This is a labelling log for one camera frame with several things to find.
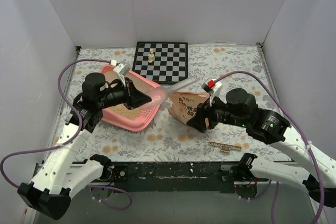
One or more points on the wooden piano shaped ornament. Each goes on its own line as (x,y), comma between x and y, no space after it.
(226,148)

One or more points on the peach cat litter bag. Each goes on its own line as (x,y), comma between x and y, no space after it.
(184,104)

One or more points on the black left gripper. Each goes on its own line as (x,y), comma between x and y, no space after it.
(130,94)

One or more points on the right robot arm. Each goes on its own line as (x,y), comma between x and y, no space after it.
(267,126)

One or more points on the clear plastic scoop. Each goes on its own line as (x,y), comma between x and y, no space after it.
(161,94)

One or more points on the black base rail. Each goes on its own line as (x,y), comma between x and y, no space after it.
(178,176)

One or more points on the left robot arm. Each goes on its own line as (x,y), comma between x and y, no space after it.
(51,190)

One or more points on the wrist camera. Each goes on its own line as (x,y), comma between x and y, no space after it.
(121,69)
(212,87)

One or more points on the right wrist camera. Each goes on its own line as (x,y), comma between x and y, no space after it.
(212,87)

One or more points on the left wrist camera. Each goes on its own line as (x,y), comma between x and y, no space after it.
(121,69)

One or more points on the tan cat litter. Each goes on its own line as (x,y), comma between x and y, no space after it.
(122,111)

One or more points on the floral tablecloth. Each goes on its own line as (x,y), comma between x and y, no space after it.
(167,139)

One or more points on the black white chessboard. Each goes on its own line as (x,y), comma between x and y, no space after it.
(170,63)

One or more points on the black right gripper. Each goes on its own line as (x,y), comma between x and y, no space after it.
(206,114)

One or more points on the pink litter box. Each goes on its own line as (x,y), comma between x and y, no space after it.
(142,120)

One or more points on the cream chess piece front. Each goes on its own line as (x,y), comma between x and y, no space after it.
(150,58)

